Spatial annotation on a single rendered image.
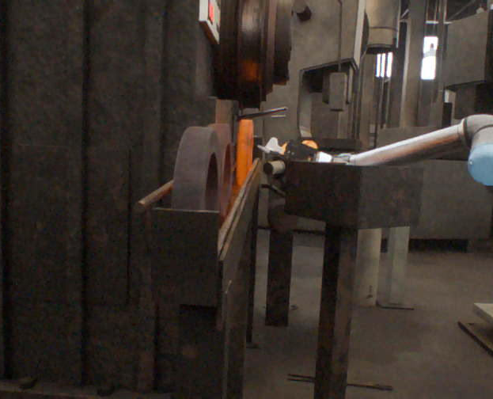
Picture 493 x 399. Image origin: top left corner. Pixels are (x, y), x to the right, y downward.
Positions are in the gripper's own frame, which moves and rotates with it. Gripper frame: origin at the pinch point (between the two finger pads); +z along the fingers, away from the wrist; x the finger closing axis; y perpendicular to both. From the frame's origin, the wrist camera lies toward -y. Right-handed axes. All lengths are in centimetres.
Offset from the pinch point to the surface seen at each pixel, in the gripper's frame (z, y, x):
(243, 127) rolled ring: 5.0, 3.9, 41.3
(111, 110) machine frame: 38, -4, 50
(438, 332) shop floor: -99, -47, -29
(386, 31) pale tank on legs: -131, 311, -835
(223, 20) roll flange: 23.7, 32.8, 21.8
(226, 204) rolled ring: -1, -11, 88
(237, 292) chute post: -9, -34, 60
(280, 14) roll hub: 8.6, 42.4, 14.5
